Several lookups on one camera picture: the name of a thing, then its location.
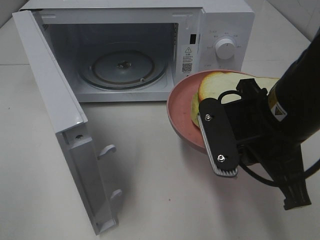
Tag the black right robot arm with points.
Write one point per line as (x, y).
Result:
(294, 100)

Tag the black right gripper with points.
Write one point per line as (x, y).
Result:
(246, 126)

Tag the upper white power knob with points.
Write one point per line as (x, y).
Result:
(225, 48)

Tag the white microwave door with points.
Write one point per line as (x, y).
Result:
(70, 125)

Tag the white warning label sticker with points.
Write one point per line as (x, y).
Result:
(187, 58)

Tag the pink round plate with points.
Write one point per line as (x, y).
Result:
(178, 106)

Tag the sandwich with lettuce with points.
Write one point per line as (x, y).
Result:
(218, 82)

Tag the white microwave oven body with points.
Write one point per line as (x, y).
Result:
(73, 24)

